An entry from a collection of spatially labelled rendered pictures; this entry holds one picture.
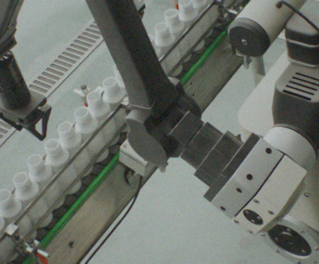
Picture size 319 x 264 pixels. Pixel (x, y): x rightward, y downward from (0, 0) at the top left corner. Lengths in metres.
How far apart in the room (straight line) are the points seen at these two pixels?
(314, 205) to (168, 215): 1.78
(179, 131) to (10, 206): 0.73
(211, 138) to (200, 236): 1.88
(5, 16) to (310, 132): 0.52
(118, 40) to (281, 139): 0.30
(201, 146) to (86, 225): 0.88
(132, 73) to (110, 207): 0.97
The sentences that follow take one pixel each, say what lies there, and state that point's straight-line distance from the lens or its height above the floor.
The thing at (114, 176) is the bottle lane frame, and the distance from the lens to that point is 2.02.
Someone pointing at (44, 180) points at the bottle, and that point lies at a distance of 1.85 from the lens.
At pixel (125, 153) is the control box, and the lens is 1.85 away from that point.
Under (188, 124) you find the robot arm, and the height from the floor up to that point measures 1.61.
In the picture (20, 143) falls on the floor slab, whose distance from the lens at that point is 3.61.
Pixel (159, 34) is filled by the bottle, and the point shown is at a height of 1.15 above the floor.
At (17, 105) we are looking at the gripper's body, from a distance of 1.47.
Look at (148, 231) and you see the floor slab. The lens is 3.09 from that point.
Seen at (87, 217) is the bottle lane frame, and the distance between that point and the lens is 1.99.
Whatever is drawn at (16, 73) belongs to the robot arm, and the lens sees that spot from 1.43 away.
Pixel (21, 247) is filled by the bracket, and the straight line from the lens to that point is 1.84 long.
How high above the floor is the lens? 2.44
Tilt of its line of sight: 46 degrees down
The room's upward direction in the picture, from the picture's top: 16 degrees counter-clockwise
